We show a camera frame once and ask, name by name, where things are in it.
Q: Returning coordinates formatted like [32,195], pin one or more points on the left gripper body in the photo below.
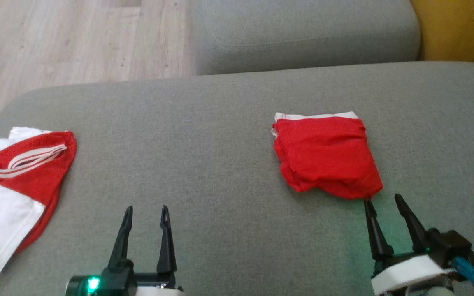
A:
[115,283]

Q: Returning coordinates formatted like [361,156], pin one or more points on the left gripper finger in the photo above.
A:
[166,246]
[121,242]

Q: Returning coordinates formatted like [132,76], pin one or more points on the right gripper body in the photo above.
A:
[410,271]

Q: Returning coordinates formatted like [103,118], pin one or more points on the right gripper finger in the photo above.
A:
[379,238]
[414,228]

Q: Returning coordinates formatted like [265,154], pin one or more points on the red shorts with white stripe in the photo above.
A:
[327,156]

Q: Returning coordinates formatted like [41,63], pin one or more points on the red and white printed jersey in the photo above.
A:
[10,197]

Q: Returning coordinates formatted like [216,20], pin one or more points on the large grey sofa seat cushion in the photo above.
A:
[204,156]

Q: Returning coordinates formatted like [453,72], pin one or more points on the yellow sofa backrest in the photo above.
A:
[459,28]

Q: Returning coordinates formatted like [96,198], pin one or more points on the small grey sofa seat cushion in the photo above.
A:
[303,37]

